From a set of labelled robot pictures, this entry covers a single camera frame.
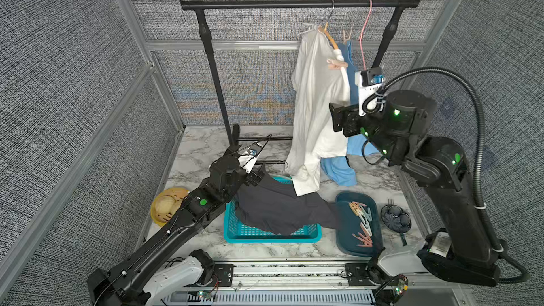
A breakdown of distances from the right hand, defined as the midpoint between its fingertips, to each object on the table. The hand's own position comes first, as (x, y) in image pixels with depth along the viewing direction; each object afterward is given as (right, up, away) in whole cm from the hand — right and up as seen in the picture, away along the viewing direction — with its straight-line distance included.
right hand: (353, 94), depth 51 cm
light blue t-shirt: (+10, -23, +44) cm, 51 cm away
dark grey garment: (-20, -35, +29) cm, 49 cm away
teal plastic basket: (-33, -46, +32) cm, 65 cm away
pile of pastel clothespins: (+16, -47, +30) cm, 58 cm away
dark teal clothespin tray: (+11, -44, +37) cm, 59 cm away
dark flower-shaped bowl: (+30, -42, +34) cm, 62 cm away
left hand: (-25, -14, +19) cm, 35 cm away
